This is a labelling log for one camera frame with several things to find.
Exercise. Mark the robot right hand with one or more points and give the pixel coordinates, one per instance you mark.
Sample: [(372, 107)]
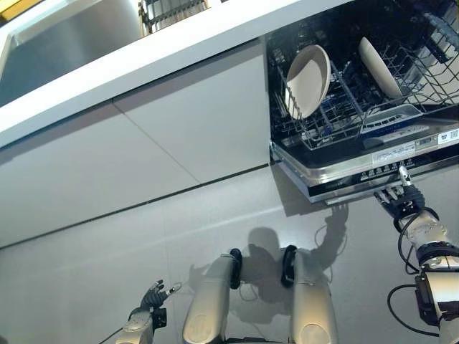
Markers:
[(409, 200)]

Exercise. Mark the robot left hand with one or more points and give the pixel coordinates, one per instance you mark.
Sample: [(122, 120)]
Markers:
[(154, 297)]

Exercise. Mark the black pull-out dishwasher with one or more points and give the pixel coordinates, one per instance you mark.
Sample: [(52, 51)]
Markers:
[(340, 175)]

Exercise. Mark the beige round plate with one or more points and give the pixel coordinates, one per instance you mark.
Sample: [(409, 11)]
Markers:
[(308, 86), (380, 68)]

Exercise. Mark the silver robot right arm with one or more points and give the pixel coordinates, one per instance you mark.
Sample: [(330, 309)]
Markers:
[(434, 233)]

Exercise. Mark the white dishwasher cutlery tray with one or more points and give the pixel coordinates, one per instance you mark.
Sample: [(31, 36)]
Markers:
[(391, 120)]

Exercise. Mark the white cabinet door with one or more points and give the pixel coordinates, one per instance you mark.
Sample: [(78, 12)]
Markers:
[(71, 179), (208, 118)]

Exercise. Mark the stainless steel sink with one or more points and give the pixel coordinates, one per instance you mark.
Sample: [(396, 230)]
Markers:
[(71, 39)]

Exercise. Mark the black sink dish rack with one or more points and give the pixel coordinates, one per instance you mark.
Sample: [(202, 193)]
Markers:
[(172, 14)]

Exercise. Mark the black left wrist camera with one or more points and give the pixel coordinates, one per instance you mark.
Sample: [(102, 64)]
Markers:
[(160, 318)]

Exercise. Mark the yellow window with dark frame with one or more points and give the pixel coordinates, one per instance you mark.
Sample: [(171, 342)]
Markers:
[(7, 5)]

